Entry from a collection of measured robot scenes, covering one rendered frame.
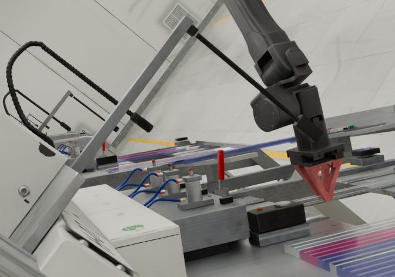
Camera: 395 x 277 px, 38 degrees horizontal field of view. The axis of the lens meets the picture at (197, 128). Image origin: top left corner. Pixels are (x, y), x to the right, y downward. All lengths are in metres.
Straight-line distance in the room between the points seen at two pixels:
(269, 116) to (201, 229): 0.26
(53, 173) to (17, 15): 8.15
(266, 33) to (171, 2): 8.03
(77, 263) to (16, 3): 8.33
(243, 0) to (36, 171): 0.65
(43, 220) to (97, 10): 8.37
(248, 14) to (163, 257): 0.56
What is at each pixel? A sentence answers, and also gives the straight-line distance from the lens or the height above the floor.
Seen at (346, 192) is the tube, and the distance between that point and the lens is 1.08.
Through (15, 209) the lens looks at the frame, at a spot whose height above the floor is 1.40.
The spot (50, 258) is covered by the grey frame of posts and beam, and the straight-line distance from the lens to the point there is 0.39.
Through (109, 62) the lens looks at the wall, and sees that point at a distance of 8.69.
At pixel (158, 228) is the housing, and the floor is 1.25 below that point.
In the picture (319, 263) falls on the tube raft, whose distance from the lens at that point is 0.70.
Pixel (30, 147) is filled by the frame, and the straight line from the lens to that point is 0.53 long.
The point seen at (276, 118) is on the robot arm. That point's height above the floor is 1.12.
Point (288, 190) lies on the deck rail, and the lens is 1.25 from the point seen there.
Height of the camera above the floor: 1.45
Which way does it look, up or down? 15 degrees down
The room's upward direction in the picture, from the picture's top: 52 degrees counter-clockwise
